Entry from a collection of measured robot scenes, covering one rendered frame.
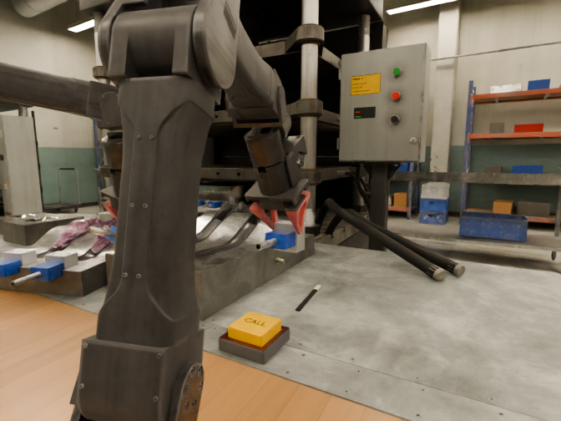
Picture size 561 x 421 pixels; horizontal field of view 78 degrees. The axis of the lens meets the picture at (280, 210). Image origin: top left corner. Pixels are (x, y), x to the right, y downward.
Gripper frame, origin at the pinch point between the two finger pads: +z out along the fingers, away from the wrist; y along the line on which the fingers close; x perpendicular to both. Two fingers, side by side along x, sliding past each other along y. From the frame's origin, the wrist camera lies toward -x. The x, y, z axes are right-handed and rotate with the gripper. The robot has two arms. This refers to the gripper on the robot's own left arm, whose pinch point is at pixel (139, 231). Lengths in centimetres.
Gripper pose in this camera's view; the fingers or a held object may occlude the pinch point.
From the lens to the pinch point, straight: 76.0
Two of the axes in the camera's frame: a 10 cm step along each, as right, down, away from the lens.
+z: -0.2, 8.7, 5.0
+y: -8.5, -2.8, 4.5
